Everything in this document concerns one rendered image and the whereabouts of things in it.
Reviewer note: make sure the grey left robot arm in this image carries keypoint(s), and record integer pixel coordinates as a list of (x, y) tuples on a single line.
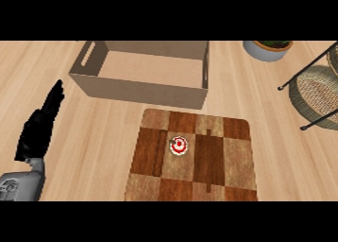
[(19, 186)]

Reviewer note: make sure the grey potted plant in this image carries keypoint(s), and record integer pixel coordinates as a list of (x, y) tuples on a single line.
[(268, 49)]

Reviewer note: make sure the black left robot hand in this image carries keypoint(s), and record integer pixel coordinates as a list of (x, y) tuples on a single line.
[(37, 126)]

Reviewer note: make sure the tiered wicker basket black frame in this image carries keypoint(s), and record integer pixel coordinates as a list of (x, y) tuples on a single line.
[(321, 91)]

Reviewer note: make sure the checkered wooden cutting board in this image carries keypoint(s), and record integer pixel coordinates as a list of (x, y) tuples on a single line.
[(195, 157)]

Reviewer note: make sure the brown cardboard box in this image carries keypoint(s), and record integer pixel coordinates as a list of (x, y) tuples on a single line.
[(143, 75)]

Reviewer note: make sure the red and white tomato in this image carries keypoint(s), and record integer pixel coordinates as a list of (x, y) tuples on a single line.
[(179, 145)]

